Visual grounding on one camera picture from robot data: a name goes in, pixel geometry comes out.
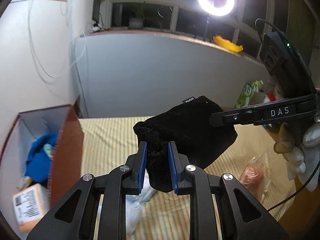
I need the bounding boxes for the black fabric pouch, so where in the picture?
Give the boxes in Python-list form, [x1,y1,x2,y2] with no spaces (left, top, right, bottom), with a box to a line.
[133,96,238,193]

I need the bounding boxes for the white foil sachet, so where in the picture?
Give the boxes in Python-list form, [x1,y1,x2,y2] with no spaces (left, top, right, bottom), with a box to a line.
[126,173,156,235]

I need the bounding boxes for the pink plastic bag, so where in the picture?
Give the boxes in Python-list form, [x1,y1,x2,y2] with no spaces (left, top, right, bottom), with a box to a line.
[239,155,271,203]

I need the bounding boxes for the fruit pattern cream tube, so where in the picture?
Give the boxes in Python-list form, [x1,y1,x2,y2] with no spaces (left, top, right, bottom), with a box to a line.
[43,144,54,159]

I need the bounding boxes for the blue towel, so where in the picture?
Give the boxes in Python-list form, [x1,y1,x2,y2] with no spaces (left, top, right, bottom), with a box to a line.
[25,133,57,183]

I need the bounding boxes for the orange tissue pack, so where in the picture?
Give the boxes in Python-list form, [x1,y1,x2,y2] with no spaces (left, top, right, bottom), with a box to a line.
[12,184,49,233]

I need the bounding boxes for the white gloved right hand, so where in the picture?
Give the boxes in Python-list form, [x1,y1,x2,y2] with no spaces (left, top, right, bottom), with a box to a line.
[273,122,319,192]

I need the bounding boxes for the green white carton box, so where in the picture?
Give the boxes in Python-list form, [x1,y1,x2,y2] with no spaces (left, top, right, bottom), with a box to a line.
[235,80,264,108]

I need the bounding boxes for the striped yellow table cloth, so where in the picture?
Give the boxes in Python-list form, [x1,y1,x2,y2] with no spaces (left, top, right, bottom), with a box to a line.
[80,116,296,239]

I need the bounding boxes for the red cardboard box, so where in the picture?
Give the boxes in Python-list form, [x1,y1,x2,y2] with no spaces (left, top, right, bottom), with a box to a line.
[1,105,84,239]

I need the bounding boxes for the yellow fruit bowl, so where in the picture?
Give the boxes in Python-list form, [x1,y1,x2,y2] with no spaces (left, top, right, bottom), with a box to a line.
[213,35,244,53]

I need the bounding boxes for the potted plant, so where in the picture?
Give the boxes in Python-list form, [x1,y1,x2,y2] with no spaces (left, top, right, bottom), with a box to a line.
[129,4,147,29]

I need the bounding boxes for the white power strip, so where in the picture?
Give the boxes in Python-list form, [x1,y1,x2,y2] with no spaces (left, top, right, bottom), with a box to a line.
[90,20,104,33]

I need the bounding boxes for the black camera cable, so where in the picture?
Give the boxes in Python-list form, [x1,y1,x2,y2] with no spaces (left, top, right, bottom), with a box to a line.
[254,18,320,212]

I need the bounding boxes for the white hanging cable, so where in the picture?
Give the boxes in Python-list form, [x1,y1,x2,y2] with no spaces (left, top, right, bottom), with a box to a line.
[27,0,87,79]

